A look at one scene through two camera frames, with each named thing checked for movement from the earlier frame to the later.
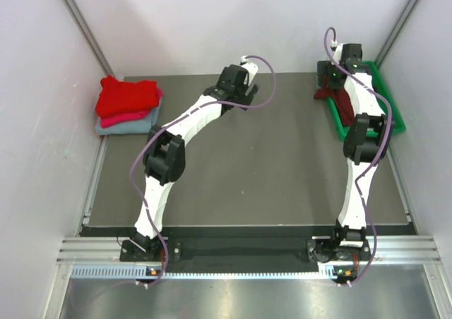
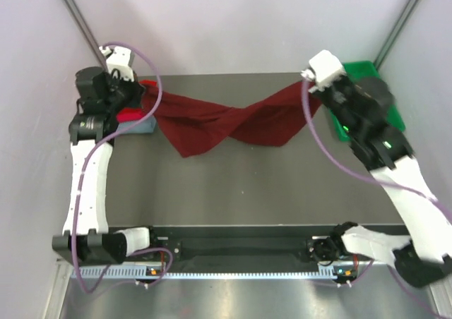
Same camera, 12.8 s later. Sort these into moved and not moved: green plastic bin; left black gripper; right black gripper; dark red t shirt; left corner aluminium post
Moved: dark red t shirt; right black gripper; left black gripper
Not moved: green plastic bin; left corner aluminium post
